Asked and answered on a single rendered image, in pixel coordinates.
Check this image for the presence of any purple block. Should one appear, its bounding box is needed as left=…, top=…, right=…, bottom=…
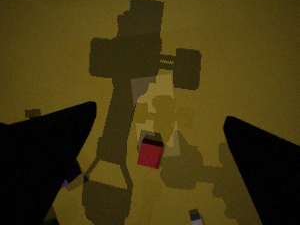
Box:
left=60, top=162, right=82, bottom=189

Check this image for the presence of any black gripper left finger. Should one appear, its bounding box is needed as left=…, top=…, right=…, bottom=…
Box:
left=0, top=101, right=97, bottom=225

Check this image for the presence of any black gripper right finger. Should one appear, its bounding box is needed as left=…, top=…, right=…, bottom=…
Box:
left=223, top=116, right=300, bottom=225

